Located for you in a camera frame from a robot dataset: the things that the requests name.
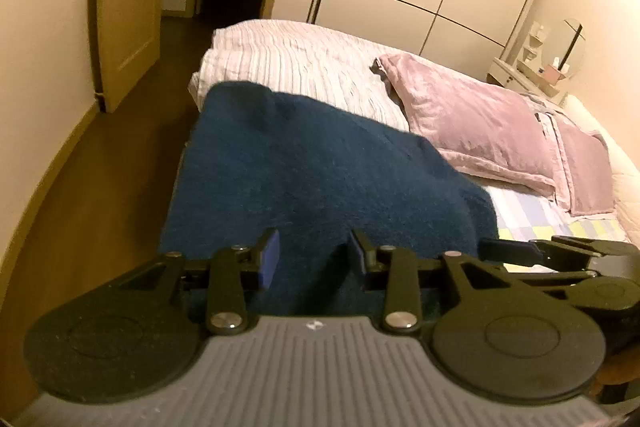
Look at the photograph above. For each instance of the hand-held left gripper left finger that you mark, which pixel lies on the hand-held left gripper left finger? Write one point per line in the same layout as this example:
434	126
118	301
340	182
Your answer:
270	257

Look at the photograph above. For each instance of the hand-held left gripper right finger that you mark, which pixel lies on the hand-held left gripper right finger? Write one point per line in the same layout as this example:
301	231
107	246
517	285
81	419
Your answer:
357	257

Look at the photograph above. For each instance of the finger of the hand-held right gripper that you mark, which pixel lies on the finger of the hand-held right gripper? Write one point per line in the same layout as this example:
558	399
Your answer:
505	252
560	281

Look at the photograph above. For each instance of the navy blue sweater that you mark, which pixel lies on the navy blue sweater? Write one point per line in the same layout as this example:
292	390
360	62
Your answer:
300	172

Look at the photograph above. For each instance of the bed with checkered sheet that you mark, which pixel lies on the bed with checkered sheet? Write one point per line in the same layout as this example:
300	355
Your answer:
530	212

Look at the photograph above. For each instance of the purple pillow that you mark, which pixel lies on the purple pillow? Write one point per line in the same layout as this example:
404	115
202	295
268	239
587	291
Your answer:
475	122
585	167

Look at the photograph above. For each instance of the pink tissue box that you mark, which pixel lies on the pink tissue box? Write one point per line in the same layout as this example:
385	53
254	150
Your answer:
555	74

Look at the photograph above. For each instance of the white shelf organizer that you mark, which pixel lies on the white shelf organizer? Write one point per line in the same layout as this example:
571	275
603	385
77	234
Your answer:
530	52

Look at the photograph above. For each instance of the white striped duvet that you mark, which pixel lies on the white striped duvet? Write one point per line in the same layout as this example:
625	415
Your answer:
300	57

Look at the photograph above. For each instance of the wooden door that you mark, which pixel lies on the wooden door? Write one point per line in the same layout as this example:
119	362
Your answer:
125	7

